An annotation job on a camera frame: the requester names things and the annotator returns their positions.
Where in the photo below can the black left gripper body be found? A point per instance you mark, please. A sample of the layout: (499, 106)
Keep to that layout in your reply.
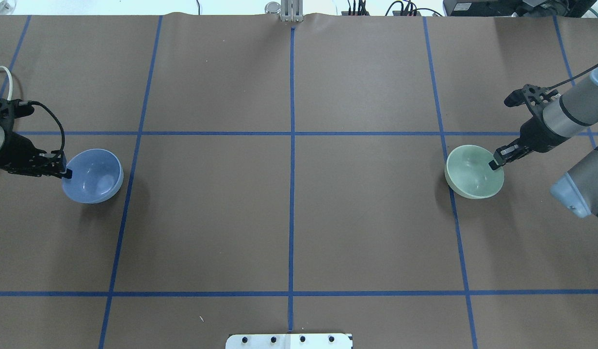
(17, 151)

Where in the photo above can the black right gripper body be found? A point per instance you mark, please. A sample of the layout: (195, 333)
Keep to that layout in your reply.
(533, 131)

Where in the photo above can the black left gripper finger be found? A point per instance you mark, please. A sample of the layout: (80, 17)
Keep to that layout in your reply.
(67, 174)

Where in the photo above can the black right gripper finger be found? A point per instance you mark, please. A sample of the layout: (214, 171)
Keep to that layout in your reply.
(496, 164)

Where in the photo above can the green bowl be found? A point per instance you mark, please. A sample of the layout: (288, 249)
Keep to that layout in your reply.
(468, 173)

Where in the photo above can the blue bowl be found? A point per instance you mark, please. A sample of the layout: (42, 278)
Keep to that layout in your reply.
(97, 176)

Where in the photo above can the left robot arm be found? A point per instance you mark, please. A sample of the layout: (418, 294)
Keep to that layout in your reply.
(19, 156)

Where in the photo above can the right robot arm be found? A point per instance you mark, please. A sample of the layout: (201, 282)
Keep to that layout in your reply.
(555, 119)

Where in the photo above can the black equipment box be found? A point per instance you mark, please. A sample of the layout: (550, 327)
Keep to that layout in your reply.
(517, 8)

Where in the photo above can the black power strip with plugs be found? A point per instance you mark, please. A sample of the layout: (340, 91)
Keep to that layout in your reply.
(380, 7)

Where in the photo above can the clear glass jar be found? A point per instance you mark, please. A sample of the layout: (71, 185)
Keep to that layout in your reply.
(273, 7)

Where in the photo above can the white plate with black knobs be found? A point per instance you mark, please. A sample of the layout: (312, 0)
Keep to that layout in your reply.
(290, 341)

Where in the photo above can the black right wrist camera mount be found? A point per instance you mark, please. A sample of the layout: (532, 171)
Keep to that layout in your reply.
(535, 98)

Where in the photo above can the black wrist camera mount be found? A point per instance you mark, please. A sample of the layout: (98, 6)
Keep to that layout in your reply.
(535, 98)
(12, 110)

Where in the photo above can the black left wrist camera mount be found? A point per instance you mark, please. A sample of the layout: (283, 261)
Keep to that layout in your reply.
(12, 110)

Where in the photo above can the aluminium camera post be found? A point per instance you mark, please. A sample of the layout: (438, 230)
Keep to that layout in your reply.
(291, 10)

